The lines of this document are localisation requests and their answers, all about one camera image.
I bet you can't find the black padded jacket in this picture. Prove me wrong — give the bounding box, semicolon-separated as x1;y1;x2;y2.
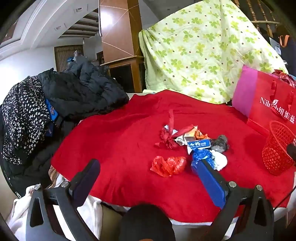
37;56;130;121

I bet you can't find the wooden pillar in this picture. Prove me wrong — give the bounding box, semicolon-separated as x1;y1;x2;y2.
99;0;144;93

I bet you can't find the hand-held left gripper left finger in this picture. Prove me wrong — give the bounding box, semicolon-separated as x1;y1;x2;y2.
25;159;101;241

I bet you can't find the navy bag with orange handle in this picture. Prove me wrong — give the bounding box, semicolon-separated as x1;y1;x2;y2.
275;25;296;70

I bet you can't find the blue toothpaste box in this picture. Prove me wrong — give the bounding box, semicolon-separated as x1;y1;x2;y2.
187;138;212;154

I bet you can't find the orange snack wrapper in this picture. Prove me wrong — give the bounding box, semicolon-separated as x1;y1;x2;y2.
194;130;210;140

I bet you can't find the red paper gift bag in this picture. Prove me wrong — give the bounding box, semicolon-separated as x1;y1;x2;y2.
232;65;296;137

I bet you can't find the white tissue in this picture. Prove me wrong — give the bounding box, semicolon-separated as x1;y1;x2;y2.
209;149;228;171

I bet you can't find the red blanket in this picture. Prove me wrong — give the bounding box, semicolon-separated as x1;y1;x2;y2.
51;90;296;223

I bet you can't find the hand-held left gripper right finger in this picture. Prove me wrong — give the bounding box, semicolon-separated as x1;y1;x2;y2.
195;159;275;241

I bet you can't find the blue foil wrapper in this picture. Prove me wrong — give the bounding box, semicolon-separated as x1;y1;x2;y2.
191;149;216;173

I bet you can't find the grey foil ball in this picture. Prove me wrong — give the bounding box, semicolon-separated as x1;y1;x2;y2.
209;134;230;153

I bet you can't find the wooden lattice door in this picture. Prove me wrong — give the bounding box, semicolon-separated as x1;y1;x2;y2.
54;45;84;72

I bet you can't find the wooden counter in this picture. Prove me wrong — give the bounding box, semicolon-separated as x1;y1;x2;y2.
100;56;145;93

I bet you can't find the white cloth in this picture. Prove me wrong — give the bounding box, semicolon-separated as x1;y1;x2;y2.
7;181;103;241

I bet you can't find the wooden stair railing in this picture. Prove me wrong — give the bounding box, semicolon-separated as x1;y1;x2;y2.
231;0;281;37

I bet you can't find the striped cloth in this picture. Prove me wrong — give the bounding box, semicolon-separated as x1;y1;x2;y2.
48;166;63;186

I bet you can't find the red ribbon bow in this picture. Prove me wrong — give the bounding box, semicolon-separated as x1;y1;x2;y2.
154;109;183;150

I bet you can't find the green clover print quilt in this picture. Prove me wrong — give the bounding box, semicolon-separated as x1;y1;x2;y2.
139;0;289;105

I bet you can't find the red plastic mesh basket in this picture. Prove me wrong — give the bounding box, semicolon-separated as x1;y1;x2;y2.
262;120;296;176

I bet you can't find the black white dotted jacket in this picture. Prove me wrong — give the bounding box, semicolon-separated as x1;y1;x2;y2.
1;75;52;165

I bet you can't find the shiny red plastic bag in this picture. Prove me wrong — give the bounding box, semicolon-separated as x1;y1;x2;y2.
272;69;296;88

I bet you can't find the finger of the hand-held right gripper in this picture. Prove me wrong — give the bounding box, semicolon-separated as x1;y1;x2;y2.
287;144;296;163

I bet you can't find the red white carton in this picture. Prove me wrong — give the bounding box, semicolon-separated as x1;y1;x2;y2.
176;125;198;137

